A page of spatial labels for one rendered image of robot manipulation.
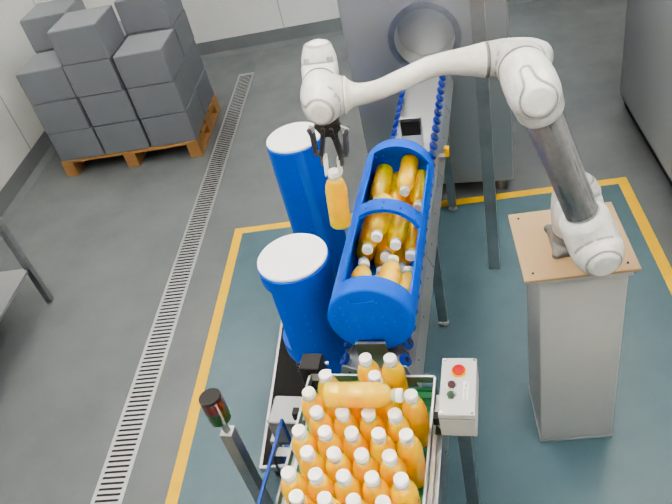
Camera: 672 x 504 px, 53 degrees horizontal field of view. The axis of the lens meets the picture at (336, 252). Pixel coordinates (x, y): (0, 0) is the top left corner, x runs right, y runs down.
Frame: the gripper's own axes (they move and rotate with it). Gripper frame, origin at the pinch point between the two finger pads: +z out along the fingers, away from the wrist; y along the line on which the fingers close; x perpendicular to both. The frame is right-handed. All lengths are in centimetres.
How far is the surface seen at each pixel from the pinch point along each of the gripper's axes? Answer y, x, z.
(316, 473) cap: -10, 86, 38
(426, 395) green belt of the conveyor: -34, 43, 57
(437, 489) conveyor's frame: -40, 75, 57
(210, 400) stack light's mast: 21, 75, 26
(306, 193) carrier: 41, -84, 75
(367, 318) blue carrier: -14, 29, 38
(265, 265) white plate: 33, -4, 50
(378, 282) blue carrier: -17.4, 25.4, 25.7
